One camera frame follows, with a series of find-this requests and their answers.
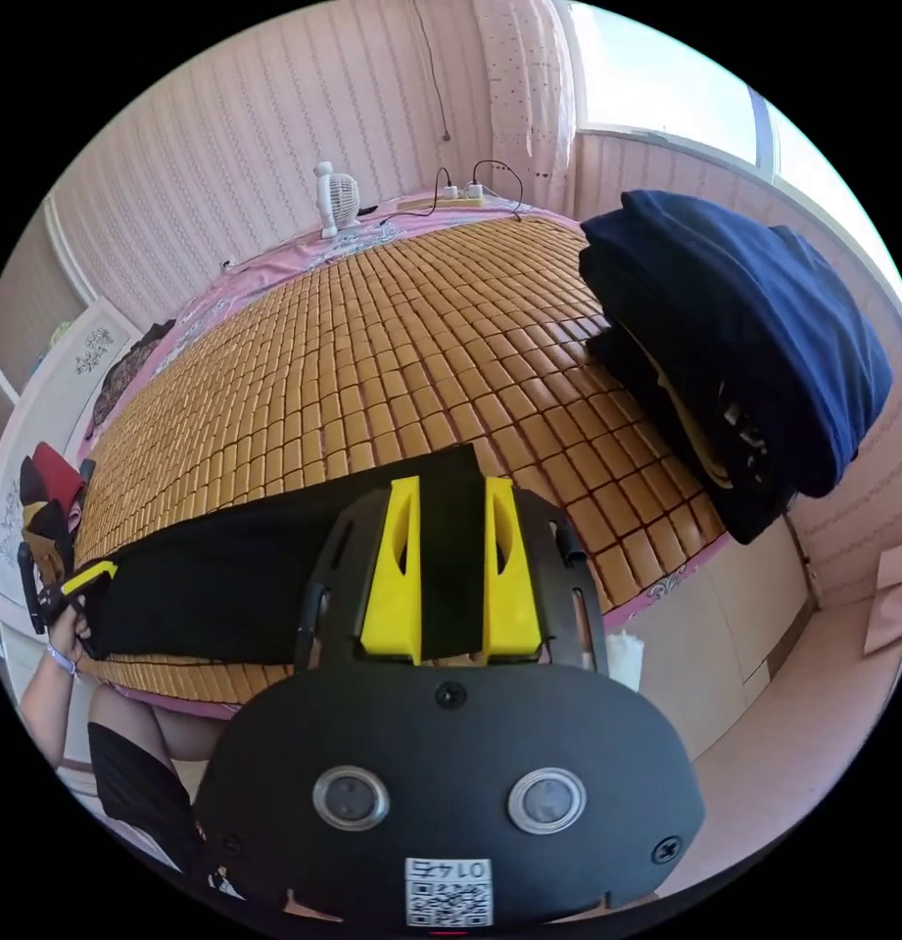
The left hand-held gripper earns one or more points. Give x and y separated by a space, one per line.
63 596

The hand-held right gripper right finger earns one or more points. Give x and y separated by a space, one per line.
511 573

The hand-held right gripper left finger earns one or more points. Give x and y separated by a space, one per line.
392 573

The black long pants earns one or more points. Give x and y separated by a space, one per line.
237 558

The person's left forearm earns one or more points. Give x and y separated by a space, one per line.
43 705

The person's left hand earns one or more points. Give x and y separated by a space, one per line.
74 633

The heap of red and black clothes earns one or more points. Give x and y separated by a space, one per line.
50 507

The white cupboard with floral print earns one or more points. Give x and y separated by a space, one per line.
32 411

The dark patterned garment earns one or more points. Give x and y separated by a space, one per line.
123 374

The person's body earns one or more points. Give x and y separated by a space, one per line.
149 778

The bed with woven mat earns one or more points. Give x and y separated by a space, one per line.
362 352

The pile of clothes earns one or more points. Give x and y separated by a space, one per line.
737 352

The small white fan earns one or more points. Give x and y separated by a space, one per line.
337 197

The pink dotted curtain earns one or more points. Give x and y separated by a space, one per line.
527 95

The window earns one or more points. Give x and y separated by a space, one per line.
685 81

